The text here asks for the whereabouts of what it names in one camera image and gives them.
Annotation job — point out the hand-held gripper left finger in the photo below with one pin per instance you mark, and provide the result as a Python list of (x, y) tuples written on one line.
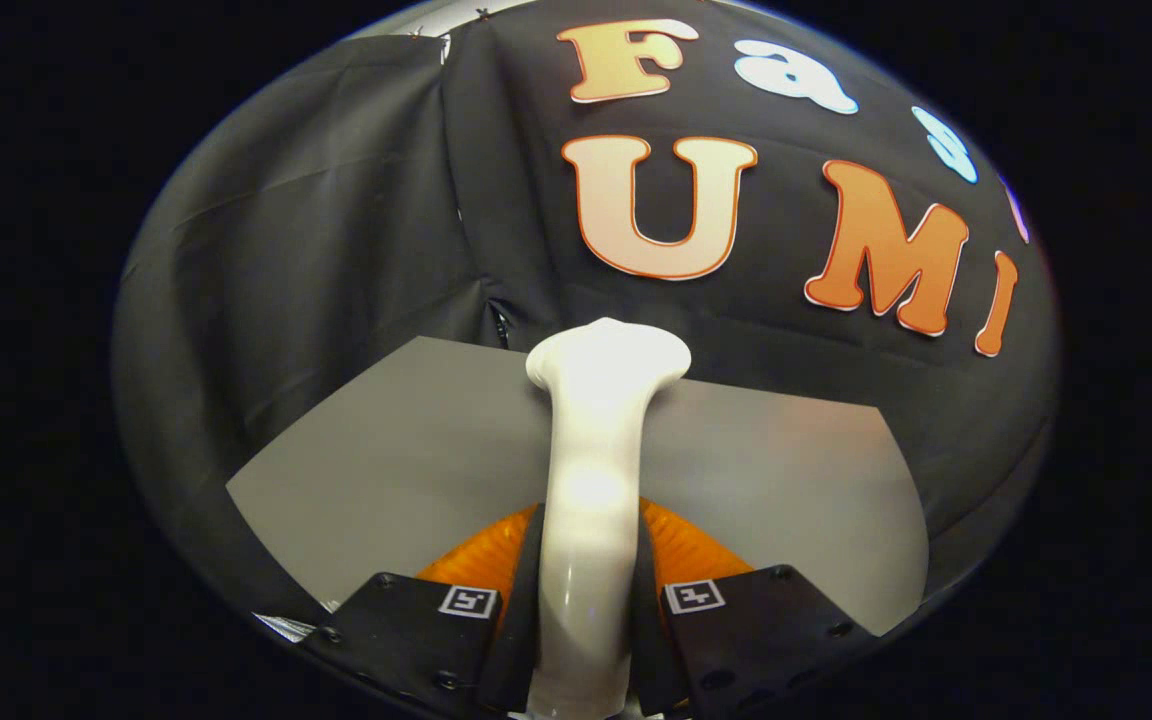
[(416, 640)]

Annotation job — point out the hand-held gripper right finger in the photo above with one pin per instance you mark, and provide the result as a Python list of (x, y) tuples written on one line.
[(766, 630)]

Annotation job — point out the white garment steamer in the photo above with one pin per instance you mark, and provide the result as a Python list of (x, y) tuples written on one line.
[(591, 450)]

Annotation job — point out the grey drawer cabinet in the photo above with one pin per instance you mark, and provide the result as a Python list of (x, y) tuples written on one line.
[(416, 460)]

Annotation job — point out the row of black clips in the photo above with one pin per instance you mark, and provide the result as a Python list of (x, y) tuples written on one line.
[(483, 14)]

